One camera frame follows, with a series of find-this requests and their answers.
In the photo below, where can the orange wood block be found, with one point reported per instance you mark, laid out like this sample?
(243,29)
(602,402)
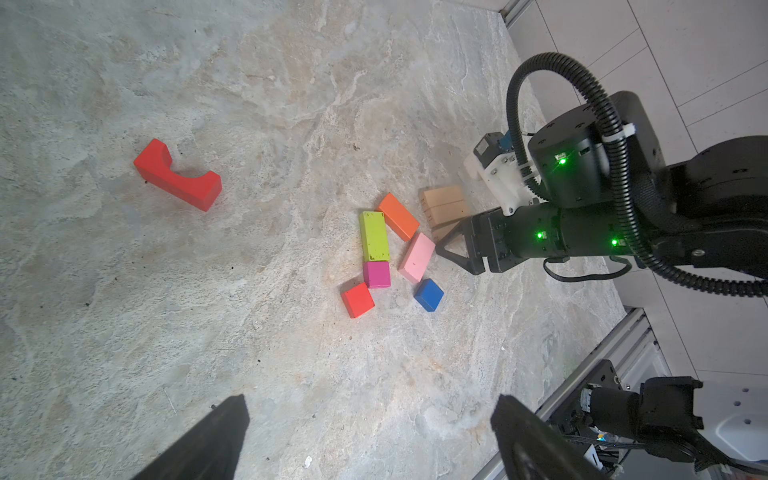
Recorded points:
(398,218)

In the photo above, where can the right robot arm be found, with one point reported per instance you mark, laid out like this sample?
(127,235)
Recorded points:
(708,212)

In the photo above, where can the lime green wood block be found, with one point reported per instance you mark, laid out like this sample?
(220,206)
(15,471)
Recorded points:
(374,237)

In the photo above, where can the blue wood cube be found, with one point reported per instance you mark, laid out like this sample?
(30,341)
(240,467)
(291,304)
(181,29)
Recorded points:
(429,295)

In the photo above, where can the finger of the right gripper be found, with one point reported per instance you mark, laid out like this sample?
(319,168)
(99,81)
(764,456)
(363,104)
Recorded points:
(472,264)
(459,237)

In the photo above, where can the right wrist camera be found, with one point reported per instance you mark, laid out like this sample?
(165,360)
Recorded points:
(493,162)

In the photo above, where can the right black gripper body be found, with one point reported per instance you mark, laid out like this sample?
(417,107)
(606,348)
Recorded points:
(531,232)

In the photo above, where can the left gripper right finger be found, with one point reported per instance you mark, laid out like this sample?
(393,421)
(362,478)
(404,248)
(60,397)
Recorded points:
(530,449)

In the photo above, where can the red wood cube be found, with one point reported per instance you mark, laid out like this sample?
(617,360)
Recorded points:
(358,300)

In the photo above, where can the magenta wood cube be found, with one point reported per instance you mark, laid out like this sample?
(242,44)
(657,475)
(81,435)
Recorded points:
(377,274)

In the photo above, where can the pink wood block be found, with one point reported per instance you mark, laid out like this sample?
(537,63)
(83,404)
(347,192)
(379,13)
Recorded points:
(417,257)

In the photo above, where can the red arch wood block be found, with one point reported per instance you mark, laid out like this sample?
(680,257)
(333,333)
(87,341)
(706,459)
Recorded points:
(154,166)

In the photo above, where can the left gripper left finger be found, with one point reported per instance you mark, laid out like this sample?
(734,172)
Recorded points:
(209,450)

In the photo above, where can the aluminium mounting rail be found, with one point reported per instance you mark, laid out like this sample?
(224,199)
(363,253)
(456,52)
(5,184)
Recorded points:
(600,360)

